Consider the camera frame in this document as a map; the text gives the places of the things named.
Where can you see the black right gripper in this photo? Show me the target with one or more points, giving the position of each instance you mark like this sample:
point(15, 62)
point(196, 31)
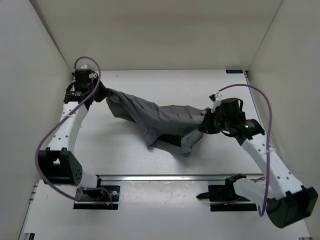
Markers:
point(206, 126)

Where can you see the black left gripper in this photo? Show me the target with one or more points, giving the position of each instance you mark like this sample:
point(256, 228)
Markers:
point(104, 92)

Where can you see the grey pleated skirt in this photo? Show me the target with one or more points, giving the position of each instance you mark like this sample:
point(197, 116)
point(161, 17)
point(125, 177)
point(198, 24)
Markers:
point(172, 128)

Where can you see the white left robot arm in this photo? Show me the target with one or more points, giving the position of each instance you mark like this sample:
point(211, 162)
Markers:
point(57, 161)

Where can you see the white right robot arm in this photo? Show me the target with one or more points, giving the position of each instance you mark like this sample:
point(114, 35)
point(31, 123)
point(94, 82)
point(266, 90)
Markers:
point(285, 198)

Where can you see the right blue corner label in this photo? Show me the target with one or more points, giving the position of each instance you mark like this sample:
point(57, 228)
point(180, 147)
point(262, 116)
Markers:
point(234, 71)

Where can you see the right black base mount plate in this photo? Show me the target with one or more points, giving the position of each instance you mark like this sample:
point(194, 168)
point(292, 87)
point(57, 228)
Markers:
point(223, 198)

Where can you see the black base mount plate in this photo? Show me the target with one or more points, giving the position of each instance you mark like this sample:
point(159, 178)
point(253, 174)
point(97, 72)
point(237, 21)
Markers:
point(223, 198)
point(104, 199)

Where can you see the aluminium table edge rail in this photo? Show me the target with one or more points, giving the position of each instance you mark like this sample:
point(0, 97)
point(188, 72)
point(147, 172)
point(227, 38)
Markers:
point(164, 177)

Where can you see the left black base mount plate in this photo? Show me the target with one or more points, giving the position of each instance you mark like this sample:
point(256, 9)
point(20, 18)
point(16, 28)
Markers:
point(104, 199)

